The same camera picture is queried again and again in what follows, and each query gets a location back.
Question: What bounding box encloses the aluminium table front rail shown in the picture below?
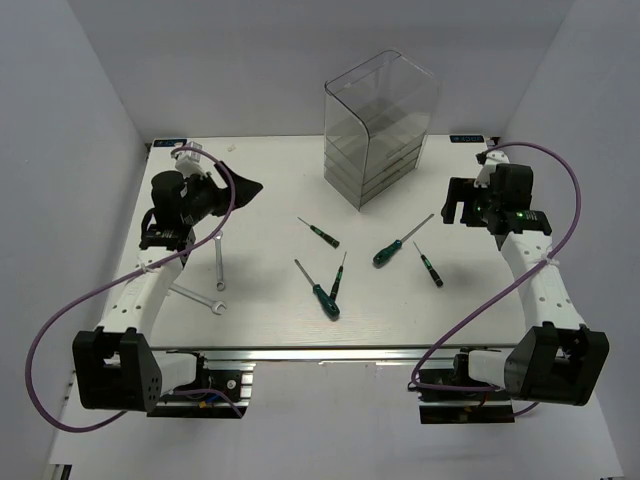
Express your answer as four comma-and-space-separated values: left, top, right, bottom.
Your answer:
149, 344, 521, 364

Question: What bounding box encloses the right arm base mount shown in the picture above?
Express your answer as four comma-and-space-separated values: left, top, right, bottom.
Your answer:
407, 348, 515, 425

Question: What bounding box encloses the small screwdriver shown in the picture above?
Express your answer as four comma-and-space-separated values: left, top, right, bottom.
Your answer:
329, 253, 347, 300
414, 242, 444, 288
298, 217, 340, 249

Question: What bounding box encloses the large green screwdriver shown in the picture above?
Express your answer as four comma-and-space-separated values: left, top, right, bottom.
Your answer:
372, 213, 434, 268

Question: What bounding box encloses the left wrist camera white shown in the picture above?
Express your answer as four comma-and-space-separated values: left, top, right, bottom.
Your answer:
171, 142, 207, 179

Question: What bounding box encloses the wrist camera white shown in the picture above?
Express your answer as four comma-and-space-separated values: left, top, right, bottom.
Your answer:
171, 142, 207, 179
474, 150, 509, 188

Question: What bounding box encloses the silver combination wrench lower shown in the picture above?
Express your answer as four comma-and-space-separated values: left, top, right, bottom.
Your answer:
170, 284, 227, 315

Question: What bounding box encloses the left blue table label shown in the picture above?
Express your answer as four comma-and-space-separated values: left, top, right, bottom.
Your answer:
152, 139, 187, 148

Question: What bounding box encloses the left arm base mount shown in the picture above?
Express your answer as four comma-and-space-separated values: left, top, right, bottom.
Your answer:
147, 354, 255, 419

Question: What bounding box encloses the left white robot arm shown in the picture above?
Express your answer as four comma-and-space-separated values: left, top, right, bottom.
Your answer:
72, 163, 263, 412

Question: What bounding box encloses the right blue table label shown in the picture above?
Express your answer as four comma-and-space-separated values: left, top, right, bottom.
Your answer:
449, 135, 485, 144

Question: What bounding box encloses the silver combination wrench upright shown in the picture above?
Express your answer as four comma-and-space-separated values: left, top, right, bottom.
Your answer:
214, 232, 226, 291

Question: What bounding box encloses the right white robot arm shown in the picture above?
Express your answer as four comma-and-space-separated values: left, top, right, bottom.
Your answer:
441, 161, 609, 406

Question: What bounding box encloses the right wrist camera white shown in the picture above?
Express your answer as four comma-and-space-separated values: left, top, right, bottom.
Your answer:
474, 150, 509, 188

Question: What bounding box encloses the blue table label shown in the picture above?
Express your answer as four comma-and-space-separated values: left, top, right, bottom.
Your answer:
449, 135, 485, 144
152, 139, 187, 148

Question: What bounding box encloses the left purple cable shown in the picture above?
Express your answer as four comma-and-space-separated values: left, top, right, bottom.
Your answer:
24, 147, 249, 432

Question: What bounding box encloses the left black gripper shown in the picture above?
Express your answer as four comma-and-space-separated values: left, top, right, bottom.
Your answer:
181, 162, 262, 226

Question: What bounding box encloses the clear acrylic drawer cabinet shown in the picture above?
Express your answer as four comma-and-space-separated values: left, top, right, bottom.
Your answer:
324, 49, 440, 209

